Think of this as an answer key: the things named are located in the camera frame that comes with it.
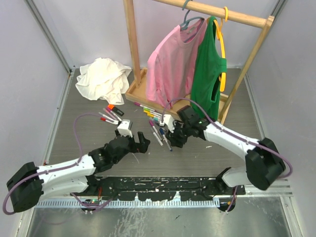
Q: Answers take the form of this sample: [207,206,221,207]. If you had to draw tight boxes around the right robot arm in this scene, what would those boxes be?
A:
[162,106,286,195]

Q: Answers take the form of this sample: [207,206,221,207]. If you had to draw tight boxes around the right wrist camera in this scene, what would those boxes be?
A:
[159,114,175,132]

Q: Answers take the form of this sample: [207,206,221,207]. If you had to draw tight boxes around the pink cap marker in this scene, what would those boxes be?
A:
[106,107,122,122]

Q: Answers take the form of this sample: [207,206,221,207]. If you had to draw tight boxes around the green tank top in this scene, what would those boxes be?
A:
[191,16,227,120]

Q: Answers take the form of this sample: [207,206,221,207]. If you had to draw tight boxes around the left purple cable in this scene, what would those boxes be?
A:
[1,113,119,215]

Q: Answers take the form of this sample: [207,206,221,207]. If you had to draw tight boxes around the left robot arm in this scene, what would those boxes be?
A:
[2,132,151,215]

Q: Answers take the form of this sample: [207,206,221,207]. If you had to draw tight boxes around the yellow cap marker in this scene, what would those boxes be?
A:
[143,110,161,119]

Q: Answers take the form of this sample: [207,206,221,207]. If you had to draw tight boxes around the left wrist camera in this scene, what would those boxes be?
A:
[117,119,133,137]

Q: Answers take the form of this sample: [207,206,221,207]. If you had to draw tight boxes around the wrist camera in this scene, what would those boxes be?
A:
[117,119,133,137]
[159,114,175,132]

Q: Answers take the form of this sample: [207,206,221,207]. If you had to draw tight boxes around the grey cable duct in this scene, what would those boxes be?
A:
[35,198,220,208]

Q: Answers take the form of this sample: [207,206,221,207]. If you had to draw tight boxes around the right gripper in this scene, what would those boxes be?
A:
[165,120,192,148]

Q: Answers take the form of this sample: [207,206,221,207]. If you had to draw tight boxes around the yellow clothes hanger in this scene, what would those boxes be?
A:
[204,16,227,94]

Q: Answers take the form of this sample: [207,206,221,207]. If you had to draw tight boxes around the grey cap marker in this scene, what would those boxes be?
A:
[151,127,163,146]

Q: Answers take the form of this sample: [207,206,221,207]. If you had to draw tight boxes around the wooden clothes rack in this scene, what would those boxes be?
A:
[122,0,275,136]

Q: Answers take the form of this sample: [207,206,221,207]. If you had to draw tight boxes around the blue cap marker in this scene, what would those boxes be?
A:
[159,128,172,151]

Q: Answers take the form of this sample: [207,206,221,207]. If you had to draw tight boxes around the grey clothes hanger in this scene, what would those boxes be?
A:
[180,10,205,43]

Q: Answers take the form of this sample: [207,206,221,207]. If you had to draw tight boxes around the white crumpled cloth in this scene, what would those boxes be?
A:
[76,58,132,105]

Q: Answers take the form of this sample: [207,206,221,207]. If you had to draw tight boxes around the green cap marker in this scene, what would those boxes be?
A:
[143,107,162,116]

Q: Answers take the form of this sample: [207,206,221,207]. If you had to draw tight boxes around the red cap marker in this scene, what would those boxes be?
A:
[100,117,118,125]

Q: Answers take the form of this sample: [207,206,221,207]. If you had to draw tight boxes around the orange black highlighter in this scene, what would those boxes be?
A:
[107,104,124,116]

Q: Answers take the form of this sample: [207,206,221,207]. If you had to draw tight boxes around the pink t-shirt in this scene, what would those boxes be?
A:
[146,18,207,107]

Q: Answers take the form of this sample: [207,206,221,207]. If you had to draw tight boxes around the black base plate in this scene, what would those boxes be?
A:
[75,176,234,201]

